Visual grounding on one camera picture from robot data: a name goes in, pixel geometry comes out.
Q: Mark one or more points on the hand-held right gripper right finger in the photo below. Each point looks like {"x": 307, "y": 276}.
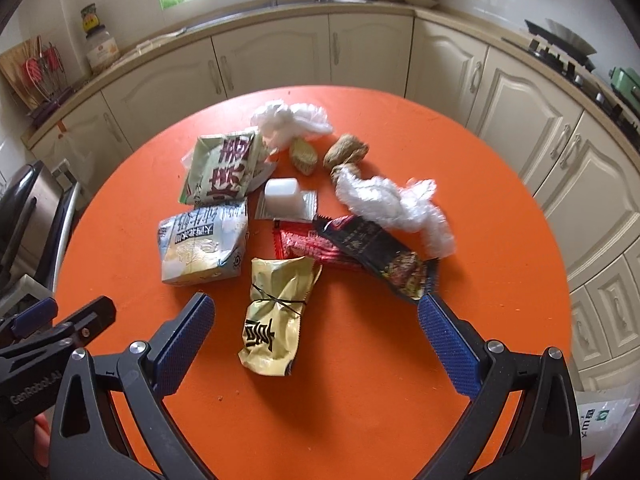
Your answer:
{"x": 450, "y": 347}

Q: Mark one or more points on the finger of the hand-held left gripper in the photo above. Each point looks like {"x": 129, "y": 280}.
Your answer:
{"x": 95, "y": 312}
{"x": 35, "y": 312}

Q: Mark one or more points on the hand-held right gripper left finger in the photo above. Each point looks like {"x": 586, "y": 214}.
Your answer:
{"x": 185, "y": 340}

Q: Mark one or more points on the pale blue snack packet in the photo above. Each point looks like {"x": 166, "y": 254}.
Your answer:
{"x": 200, "y": 245}

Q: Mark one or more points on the gold snack packet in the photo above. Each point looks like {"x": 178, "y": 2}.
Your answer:
{"x": 275, "y": 280}

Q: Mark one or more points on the black snack packet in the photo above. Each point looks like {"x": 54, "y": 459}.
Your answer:
{"x": 370, "y": 245}

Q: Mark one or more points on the red snack packet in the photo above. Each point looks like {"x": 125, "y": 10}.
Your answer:
{"x": 300, "y": 247}

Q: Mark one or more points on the clear plastic bag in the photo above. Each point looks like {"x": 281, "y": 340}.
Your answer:
{"x": 380, "y": 200}

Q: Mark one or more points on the green snack packet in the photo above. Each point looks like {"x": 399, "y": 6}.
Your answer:
{"x": 220, "y": 170}

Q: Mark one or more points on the white plastic cup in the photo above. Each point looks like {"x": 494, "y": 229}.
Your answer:
{"x": 282, "y": 195}

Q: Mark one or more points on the yellowish coconut husk piece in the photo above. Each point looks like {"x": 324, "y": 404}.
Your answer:
{"x": 304, "y": 157}

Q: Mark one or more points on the metal framed chair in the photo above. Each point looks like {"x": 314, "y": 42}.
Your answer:
{"x": 30, "y": 210}

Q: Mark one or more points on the white hanging plastic bag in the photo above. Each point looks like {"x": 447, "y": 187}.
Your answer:
{"x": 75, "y": 150}

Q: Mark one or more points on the white printed bag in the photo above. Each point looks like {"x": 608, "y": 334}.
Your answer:
{"x": 600, "y": 425}

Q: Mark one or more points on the white knotted plastic bag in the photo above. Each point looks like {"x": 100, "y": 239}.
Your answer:
{"x": 295, "y": 120}

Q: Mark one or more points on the red kitchen tool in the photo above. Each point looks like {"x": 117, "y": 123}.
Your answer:
{"x": 42, "y": 64}

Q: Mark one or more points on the dish rack with utensils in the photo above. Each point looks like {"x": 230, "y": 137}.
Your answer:
{"x": 17, "y": 62}

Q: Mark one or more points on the clear jar with white lid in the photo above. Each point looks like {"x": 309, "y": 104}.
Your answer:
{"x": 102, "y": 52}

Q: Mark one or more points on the black gas stove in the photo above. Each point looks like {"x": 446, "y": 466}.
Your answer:
{"x": 555, "y": 57}

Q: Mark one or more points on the cream kitchen cabinets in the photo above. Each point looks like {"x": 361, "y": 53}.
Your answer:
{"x": 370, "y": 45}

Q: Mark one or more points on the green electric cooker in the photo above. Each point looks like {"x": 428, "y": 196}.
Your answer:
{"x": 625, "y": 82}

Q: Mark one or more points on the steel wok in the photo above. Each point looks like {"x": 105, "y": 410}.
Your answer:
{"x": 570, "y": 37}

